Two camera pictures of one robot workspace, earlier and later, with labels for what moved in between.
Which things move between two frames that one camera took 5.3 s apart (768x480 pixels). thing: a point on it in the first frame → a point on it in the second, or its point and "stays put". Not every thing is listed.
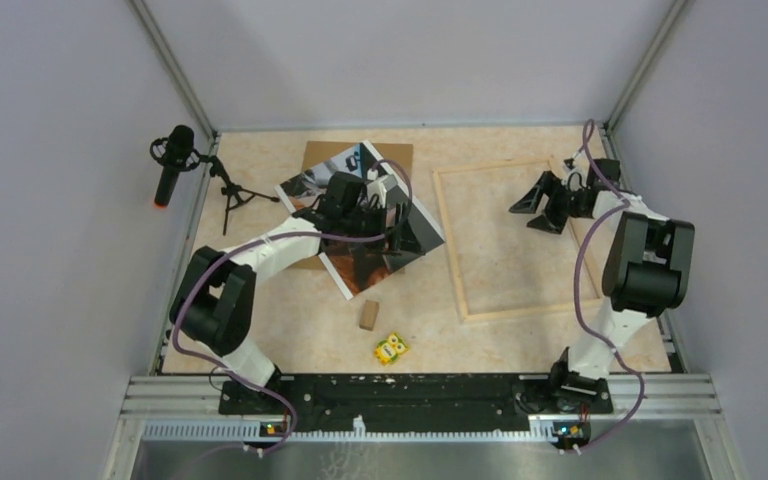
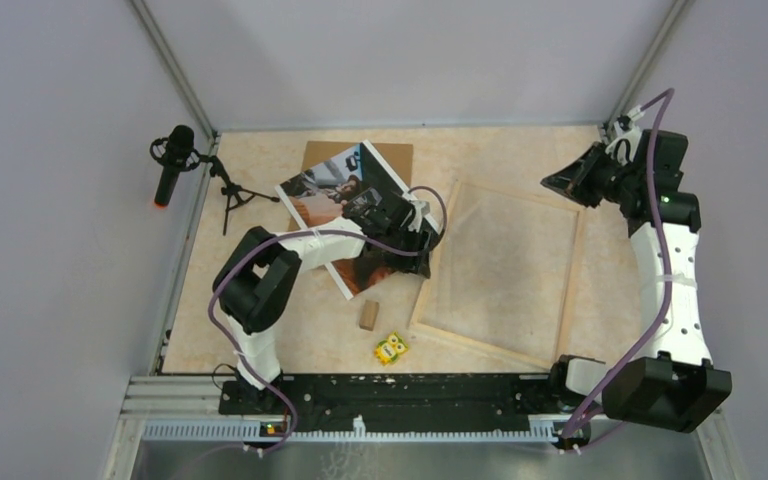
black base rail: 410,402 stays put
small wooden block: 369,315 stays put
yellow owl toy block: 388,349 stays put
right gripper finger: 556,213 → 584,188
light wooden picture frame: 541,163 → 450,336
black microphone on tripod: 178,152 stays put
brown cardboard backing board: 317,152 stays put
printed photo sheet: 360,264 stays put
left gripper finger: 405,240 → 420,263
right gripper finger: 531,200 → 568,178
